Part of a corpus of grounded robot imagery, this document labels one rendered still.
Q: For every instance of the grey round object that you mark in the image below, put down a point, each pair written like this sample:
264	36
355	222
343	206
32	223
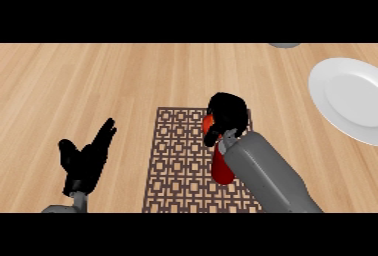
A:
284	45

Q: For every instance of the brown patterned placemat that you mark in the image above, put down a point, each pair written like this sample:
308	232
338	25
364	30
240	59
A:
183	166

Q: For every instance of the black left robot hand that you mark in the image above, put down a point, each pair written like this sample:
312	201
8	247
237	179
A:
87	160

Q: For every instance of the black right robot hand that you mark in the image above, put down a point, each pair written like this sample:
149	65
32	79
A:
228	113

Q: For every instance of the white plate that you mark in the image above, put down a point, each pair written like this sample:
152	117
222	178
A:
349	96

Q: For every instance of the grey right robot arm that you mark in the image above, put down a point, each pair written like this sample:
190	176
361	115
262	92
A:
268	173

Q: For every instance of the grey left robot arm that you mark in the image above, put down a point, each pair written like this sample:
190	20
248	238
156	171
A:
69	205

